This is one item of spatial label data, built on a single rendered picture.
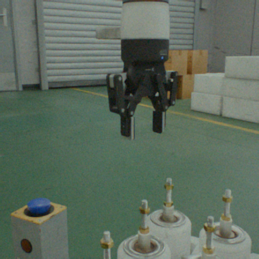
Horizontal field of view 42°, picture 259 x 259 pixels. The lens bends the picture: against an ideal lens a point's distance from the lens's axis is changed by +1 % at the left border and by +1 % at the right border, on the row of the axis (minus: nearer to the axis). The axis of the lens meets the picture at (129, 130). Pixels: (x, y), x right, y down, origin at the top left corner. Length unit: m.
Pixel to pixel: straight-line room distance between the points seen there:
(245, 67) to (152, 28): 2.55
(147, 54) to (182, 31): 6.32
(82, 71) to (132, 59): 5.16
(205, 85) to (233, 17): 3.85
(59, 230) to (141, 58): 0.34
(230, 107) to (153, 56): 2.66
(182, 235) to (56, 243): 0.25
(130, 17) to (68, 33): 5.07
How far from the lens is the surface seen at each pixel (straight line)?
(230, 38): 7.10
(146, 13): 0.50
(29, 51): 5.43
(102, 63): 5.81
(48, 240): 0.63
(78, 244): 1.13
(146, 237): 0.62
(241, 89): 3.07
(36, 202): 0.64
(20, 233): 0.64
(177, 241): 0.71
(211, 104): 3.30
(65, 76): 5.56
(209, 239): 0.57
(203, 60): 4.46
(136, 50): 0.50
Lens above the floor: 0.59
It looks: 13 degrees down
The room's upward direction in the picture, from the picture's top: straight up
